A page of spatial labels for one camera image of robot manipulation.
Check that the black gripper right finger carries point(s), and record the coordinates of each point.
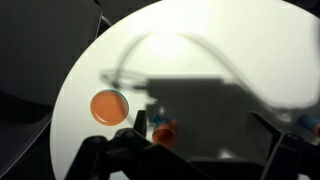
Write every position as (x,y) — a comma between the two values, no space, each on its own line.
(290,156)

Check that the grey upholstered chair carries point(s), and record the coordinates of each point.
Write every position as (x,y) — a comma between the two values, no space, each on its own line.
(36,50)

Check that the small blue plastic cup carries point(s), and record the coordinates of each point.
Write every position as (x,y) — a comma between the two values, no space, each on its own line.
(308,121)

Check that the orange plastic plate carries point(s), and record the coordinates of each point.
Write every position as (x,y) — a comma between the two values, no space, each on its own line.
(108,108)

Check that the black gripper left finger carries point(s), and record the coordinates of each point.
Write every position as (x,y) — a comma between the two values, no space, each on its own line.
(133,156)

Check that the orange plastic mug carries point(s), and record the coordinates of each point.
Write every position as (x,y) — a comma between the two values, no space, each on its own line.
(165,135)

